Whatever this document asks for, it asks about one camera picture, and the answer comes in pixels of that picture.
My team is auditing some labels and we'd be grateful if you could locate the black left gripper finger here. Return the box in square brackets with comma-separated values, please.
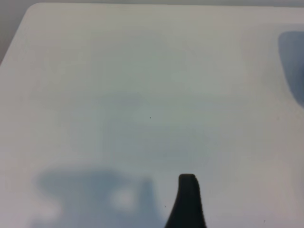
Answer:
[165, 173, 207, 228]

